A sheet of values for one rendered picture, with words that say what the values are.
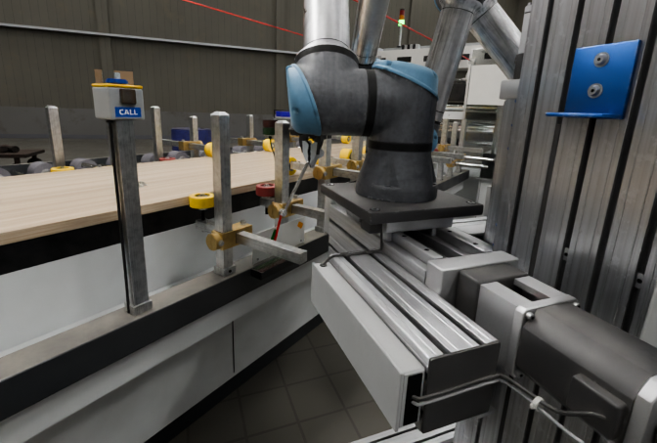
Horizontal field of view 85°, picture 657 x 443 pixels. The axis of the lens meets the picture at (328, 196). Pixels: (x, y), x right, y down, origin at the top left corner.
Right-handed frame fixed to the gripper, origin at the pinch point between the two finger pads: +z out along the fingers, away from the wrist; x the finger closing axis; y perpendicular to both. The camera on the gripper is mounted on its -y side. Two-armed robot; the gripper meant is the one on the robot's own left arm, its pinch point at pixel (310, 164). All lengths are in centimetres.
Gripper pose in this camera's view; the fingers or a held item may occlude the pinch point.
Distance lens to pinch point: 121.2
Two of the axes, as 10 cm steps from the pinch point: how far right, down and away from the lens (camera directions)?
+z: -0.4, 9.7, 2.4
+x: -8.2, -1.7, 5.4
